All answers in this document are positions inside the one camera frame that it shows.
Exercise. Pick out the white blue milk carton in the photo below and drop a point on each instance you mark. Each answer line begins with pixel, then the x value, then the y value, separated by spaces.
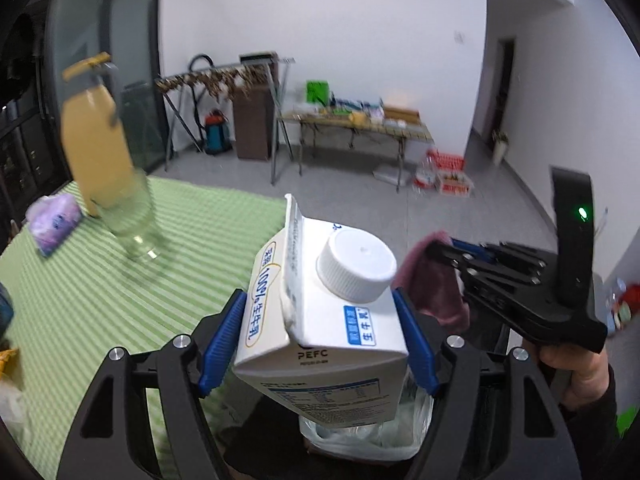
pixel 320 332

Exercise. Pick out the cluttered side table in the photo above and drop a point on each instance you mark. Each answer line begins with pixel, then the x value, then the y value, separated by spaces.
pixel 321 109

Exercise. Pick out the folding drying rack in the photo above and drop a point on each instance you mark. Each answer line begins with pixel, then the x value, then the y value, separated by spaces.
pixel 221 82

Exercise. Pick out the purple tissue pack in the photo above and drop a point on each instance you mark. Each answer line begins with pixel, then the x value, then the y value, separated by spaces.
pixel 52 219

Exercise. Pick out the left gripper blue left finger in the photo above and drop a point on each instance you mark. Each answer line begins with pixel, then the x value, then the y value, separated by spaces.
pixel 218 336

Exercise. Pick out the green checkered tablecloth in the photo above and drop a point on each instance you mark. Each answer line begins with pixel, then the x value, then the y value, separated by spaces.
pixel 71 308

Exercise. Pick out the pink knitted cloth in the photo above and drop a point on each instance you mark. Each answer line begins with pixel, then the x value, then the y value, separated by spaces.
pixel 433 287

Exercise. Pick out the brown cabinet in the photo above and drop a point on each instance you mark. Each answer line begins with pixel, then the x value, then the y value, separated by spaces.
pixel 253 107

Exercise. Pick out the yellow snack bag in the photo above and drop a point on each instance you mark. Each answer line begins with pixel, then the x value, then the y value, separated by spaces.
pixel 9 361

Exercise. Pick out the red boxes on floor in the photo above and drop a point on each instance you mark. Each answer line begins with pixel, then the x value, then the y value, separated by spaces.
pixel 444 173

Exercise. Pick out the person's right hand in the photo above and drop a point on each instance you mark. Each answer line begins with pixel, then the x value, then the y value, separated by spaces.
pixel 588 371

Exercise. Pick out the yellow thermos jug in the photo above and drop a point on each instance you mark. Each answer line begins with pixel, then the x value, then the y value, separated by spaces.
pixel 93 136

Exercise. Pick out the white plastic bag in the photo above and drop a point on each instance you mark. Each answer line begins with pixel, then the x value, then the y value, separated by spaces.
pixel 392 441

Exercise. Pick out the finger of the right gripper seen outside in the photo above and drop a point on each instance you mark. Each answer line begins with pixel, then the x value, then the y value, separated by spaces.
pixel 464 256

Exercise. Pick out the black trash bin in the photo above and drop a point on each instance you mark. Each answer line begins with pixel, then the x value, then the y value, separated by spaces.
pixel 275 443

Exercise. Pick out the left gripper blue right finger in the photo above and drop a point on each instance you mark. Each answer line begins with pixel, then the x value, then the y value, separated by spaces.
pixel 421 358

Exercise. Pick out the clear drinking glass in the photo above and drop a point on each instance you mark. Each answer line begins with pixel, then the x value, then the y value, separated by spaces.
pixel 127 208

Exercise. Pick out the dark glass sliding door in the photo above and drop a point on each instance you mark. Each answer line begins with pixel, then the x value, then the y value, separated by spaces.
pixel 47 37

